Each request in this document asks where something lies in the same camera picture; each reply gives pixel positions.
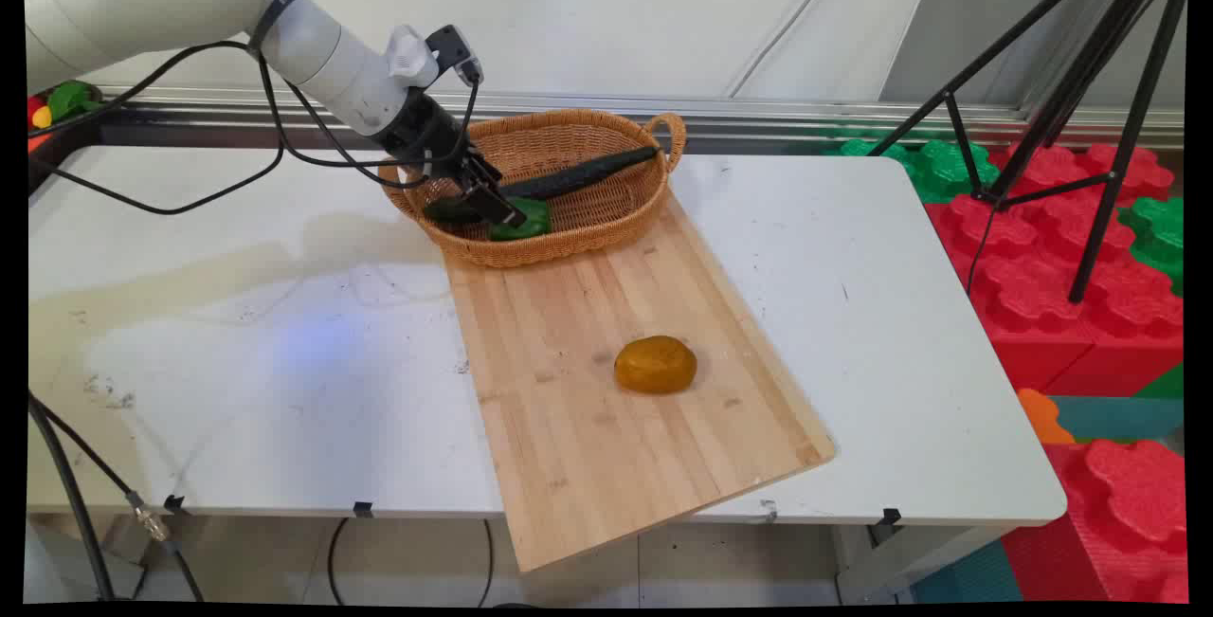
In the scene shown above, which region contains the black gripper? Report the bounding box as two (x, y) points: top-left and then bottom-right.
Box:
(372, 89), (529, 229)

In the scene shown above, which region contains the brown toy potato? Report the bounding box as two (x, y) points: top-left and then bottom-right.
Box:
(613, 335), (699, 397)

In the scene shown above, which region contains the dark green toy vegetable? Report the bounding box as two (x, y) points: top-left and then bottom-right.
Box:
(422, 197), (486, 227)

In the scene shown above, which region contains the green toy pepper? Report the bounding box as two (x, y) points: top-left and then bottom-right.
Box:
(488, 197), (552, 243)

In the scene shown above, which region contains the woven wicker basket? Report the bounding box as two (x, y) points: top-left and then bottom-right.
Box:
(377, 108), (687, 269)

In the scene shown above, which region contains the dark green toy cucumber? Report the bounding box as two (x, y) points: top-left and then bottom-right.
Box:
(499, 146), (662, 202)

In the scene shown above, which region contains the bamboo cutting board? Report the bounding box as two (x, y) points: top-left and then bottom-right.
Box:
(444, 189), (838, 574)

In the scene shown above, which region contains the green toy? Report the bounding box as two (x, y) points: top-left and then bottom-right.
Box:
(46, 81), (103, 122)

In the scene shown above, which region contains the green foam block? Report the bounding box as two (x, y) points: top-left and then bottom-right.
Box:
(838, 136), (1003, 206)
(1116, 195), (1186, 298)

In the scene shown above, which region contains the white table leg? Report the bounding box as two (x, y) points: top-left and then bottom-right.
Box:
(832, 522), (1017, 606)

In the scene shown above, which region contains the large red foam block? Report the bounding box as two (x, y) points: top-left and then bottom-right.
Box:
(924, 141), (1186, 398)

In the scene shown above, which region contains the orange foam piece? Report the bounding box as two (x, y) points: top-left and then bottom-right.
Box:
(1017, 389), (1078, 446)

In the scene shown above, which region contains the black tripod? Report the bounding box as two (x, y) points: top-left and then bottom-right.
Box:
(866, 0), (1191, 305)

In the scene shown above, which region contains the teal foam mat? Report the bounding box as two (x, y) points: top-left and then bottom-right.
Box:
(1045, 395), (1186, 445)

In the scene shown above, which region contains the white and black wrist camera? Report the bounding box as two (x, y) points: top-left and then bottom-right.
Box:
(383, 24), (485, 89)

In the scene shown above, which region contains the black camera cable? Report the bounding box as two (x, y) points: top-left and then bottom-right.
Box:
(261, 53), (485, 192)

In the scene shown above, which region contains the black cable strap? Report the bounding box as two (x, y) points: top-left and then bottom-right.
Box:
(247, 0), (308, 51)

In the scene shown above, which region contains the aluminium wall rail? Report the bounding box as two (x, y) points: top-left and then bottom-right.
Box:
(95, 84), (1186, 152)

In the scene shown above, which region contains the long black looping cable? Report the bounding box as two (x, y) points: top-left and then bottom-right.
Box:
(28, 40), (286, 217)

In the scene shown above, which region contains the thin black hanging cable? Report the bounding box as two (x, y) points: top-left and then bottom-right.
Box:
(326, 517), (497, 608)

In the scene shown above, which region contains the black metal frame bar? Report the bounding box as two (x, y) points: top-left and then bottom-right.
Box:
(27, 110), (129, 198)

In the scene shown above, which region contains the thick black cable with connector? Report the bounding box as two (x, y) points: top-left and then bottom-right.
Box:
(27, 393), (206, 605)

